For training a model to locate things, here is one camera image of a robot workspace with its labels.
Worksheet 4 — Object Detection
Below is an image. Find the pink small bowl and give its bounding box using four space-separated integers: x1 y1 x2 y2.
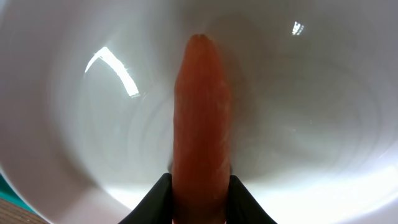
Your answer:
1 0 397 223

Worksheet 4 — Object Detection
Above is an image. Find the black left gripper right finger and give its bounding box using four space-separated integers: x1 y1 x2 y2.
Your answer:
226 175 277 224

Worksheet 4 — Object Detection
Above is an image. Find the orange carrot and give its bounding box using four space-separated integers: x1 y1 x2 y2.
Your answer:
172 34 231 223

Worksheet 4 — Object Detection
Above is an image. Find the teal serving tray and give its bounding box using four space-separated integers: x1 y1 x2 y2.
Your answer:
0 176 35 213

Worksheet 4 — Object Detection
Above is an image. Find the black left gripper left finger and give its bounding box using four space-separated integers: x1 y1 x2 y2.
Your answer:
119 173 173 224

